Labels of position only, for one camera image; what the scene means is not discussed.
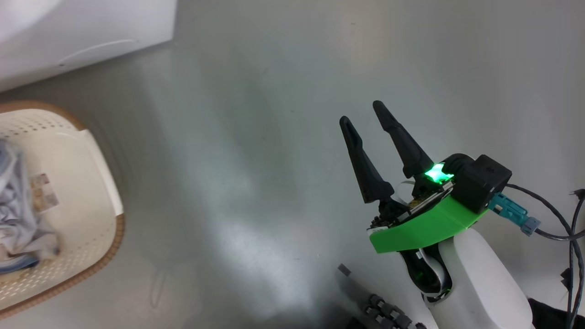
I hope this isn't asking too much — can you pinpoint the oval white filter hatch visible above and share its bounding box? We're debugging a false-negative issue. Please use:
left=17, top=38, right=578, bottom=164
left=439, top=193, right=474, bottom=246
left=58, top=39, right=140, bottom=68

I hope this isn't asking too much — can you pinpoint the thin black cable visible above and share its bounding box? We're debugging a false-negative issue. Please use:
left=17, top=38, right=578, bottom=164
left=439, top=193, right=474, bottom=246
left=535, top=188, right=585, bottom=242
left=505, top=183, right=585, bottom=329

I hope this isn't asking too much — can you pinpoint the white front-load washing machine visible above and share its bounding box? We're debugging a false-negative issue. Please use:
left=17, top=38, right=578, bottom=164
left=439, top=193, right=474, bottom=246
left=0, top=0, right=178, bottom=92

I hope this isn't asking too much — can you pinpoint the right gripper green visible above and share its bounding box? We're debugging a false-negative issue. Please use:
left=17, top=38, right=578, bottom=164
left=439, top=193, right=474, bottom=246
left=339, top=101, right=489, bottom=254

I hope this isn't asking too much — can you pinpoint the blue bear print garment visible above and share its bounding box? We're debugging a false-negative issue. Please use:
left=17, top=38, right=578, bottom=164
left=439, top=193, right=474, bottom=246
left=0, top=139, right=61, bottom=275

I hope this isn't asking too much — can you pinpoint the basket product label sticker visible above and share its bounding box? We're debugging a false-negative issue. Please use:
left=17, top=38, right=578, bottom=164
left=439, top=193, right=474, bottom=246
left=30, top=173, right=60, bottom=213

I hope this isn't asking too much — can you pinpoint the cream perforated laundry basket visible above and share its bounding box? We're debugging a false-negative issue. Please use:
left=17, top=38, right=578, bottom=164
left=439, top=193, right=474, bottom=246
left=0, top=101, right=125, bottom=319

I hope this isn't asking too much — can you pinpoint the teal right camera connector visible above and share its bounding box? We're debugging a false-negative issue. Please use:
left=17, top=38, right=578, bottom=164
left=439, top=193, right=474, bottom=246
left=488, top=192, right=542, bottom=236

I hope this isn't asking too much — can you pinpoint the black corrugated cable conduit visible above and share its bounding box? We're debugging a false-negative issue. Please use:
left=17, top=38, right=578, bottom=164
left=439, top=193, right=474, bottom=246
left=338, top=264, right=428, bottom=329

